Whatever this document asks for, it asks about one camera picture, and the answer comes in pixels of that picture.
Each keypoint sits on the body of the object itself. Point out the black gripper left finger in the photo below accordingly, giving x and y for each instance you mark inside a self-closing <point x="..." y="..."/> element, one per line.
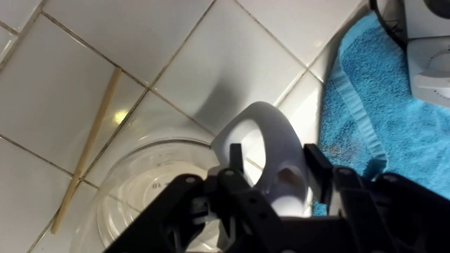
<point x="187" y="215"/>

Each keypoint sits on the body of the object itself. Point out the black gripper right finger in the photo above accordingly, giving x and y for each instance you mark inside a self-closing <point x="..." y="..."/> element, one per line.
<point x="393" y="215"/>

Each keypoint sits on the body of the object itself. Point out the white coffee machine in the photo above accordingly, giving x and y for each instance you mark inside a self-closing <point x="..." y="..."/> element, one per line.
<point x="430" y="51"/>

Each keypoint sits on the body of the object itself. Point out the blue terry towel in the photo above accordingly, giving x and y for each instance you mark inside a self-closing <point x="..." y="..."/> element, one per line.
<point x="388" y="107"/>

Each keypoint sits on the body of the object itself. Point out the thin wooden stick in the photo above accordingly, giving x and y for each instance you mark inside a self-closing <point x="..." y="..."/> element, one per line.
<point x="92" y="135"/>

